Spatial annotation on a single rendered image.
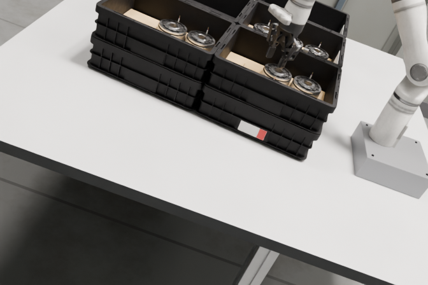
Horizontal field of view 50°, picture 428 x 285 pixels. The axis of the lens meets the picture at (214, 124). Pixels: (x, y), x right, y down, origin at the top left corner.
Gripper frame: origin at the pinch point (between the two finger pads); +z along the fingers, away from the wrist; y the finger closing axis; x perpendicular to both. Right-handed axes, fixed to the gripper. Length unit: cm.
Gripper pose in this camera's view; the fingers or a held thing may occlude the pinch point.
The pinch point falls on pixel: (275, 58)
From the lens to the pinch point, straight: 146.2
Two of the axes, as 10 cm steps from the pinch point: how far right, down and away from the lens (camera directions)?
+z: -3.0, 7.6, 5.8
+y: -4.7, -6.4, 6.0
